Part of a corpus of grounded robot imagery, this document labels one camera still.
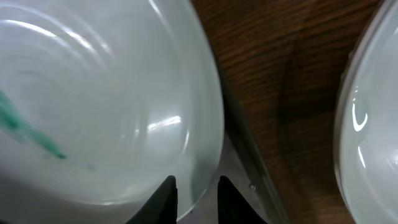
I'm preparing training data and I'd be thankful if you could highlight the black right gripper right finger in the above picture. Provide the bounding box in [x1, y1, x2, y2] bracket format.
[217, 175, 267, 224]

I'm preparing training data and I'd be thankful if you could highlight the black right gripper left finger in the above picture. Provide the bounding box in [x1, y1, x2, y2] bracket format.
[126, 175, 178, 224]

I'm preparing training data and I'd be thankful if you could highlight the white plate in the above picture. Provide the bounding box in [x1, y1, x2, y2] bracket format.
[333, 1, 397, 223]
[1, 0, 224, 223]

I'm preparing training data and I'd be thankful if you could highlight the large dark serving tray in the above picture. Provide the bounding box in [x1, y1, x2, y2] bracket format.
[177, 57, 290, 224]

